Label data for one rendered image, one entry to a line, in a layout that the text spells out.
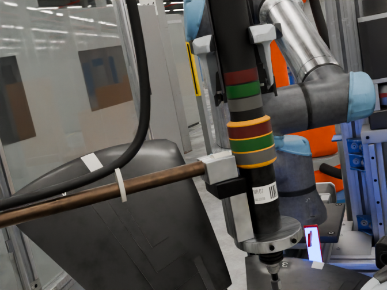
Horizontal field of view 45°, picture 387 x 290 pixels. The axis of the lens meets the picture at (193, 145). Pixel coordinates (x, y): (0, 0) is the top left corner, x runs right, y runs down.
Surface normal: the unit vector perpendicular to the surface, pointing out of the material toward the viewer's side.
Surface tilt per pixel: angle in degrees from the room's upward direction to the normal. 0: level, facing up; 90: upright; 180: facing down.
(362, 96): 86
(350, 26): 90
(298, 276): 8
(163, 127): 90
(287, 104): 66
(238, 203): 90
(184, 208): 38
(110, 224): 46
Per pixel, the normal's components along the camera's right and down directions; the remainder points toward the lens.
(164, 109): 0.81, -0.04
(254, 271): -0.16, -0.96
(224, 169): 0.29, 0.13
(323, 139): -0.11, 0.22
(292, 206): -0.38, -0.06
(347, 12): -0.37, 0.25
